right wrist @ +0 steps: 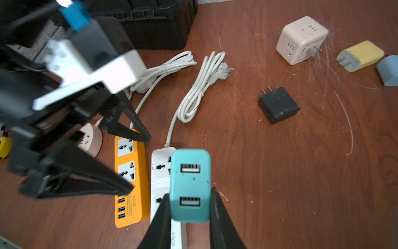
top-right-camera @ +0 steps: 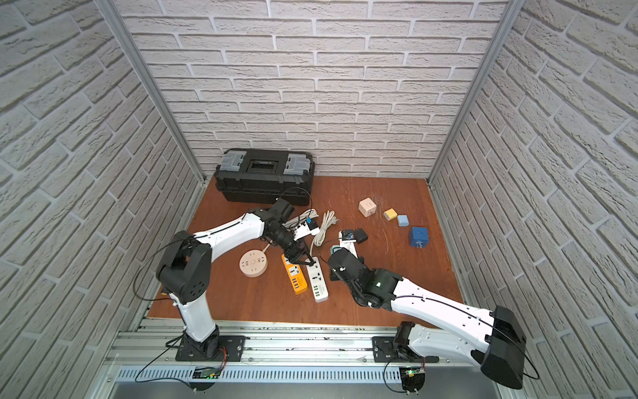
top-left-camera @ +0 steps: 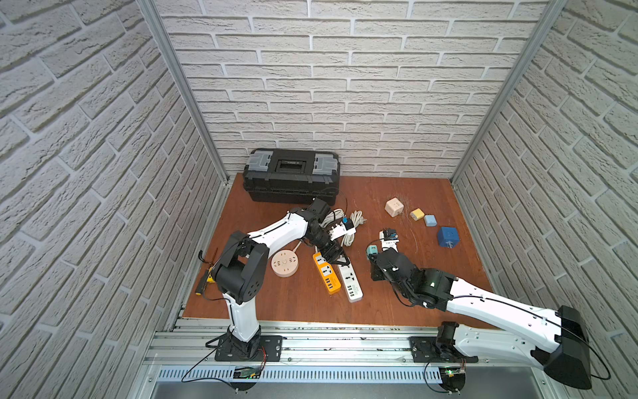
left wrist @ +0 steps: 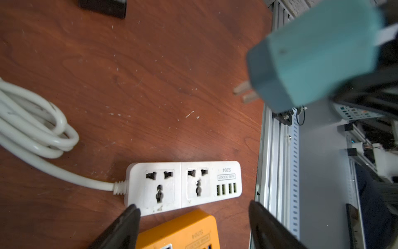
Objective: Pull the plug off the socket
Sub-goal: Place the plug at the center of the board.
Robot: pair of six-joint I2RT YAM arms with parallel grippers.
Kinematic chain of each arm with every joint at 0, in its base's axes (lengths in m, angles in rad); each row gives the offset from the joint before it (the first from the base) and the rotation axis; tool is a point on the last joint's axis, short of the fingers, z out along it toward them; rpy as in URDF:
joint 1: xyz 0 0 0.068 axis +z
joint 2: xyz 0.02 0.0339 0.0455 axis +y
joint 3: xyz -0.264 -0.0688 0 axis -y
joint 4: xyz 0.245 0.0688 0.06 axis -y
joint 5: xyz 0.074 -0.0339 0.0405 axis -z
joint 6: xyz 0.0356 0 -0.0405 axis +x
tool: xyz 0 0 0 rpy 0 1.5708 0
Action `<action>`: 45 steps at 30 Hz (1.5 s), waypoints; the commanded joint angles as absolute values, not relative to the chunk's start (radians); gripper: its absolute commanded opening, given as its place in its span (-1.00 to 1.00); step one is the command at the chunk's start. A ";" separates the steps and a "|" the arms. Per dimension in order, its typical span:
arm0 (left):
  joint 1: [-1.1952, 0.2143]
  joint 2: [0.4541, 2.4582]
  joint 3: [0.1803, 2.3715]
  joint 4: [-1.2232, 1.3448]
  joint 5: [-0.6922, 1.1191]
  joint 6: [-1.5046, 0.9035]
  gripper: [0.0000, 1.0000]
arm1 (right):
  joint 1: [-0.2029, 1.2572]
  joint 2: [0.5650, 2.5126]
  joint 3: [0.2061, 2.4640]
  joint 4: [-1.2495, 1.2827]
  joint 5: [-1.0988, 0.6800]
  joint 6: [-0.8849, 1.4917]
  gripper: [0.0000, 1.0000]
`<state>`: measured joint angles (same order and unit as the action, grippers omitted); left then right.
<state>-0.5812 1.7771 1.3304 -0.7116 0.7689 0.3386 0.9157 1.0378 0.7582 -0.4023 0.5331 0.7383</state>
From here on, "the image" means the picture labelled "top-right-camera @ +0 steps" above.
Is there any orange power strip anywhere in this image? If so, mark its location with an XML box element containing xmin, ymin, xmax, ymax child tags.
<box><xmin>282</xmin><ymin>255</ymin><xmax>307</xmax><ymax>294</ymax></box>

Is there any white power strip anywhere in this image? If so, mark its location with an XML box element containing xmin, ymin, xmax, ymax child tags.
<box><xmin>307</xmin><ymin>259</ymin><xmax>329</xmax><ymax>303</ymax></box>

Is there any black plug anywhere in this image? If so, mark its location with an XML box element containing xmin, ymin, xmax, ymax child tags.
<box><xmin>353</xmin><ymin>229</ymin><xmax>368</xmax><ymax>244</ymax></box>

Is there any round pink power socket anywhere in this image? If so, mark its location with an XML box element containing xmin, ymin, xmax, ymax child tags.
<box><xmin>239</xmin><ymin>249</ymin><xmax>268</xmax><ymax>278</ymax></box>

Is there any yellow charger plug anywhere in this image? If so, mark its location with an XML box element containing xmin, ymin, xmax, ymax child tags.
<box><xmin>383</xmin><ymin>209</ymin><xmax>398</xmax><ymax>221</ymax></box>

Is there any light blue charger plug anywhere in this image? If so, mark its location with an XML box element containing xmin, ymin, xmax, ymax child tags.
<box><xmin>396</xmin><ymin>214</ymin><xmax>410</xmax><ymax>227</ymax></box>

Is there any dark blue adapter plug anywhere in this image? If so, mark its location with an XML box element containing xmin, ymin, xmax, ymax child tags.
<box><xmin>409</xmin><ymin>227</ymin><xmax>430</xmax><ymax>249</ymax></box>

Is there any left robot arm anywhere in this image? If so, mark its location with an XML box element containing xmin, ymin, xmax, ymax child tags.
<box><xmin>156</xmin><ymin>198</ymin><xmax>311</xmax><ymax>345</ymax></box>

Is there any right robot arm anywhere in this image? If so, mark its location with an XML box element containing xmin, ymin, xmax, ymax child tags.
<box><xmin>328</xmin><ymin>249</ymin><xmax>527</xmax><ymax>390</ymax></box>

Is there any black plastic toolbox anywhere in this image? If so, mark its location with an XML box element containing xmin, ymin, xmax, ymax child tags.
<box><xmin>214</xmin><ymin>148</ymin><xmax>315</xmax><ymax>206</ymax></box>

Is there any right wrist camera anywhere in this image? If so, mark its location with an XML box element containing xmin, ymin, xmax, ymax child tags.
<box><xmin>339</xmin><ymin>229</ymin><xmax>357</xmax><ymax>257</ymax></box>

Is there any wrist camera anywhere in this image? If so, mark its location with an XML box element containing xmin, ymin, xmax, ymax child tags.
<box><xmin>339</xmin><ymin>229</ymin><xmax>357</xmax><ymax>257</ymax></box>
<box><xmin>294</xmin><ymin>218</ymin><xmax>320</xmax><ymax>240</ymax></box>

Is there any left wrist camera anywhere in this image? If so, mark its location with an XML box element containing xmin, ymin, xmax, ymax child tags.
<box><xmin>294</xmin><ymin>218</ymin><xmax>320</xmax><ymax>240</ymax></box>

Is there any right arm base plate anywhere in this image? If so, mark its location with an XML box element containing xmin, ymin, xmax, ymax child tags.
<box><xmin>372</xmin><ymin>336</ymin><xmax>440</xmax><ymax>363</ymax></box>

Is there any aluminium rail frame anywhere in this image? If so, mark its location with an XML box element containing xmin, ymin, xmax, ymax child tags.
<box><xmin>89</xmin><ymin>320</ymin><xmax>524</xmax><ymax>399</ymax></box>

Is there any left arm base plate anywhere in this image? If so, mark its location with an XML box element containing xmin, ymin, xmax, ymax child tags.
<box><xmin>175</xmin><ymin>334</ymin><xmax>247</xmax><ymax>362</ymax></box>

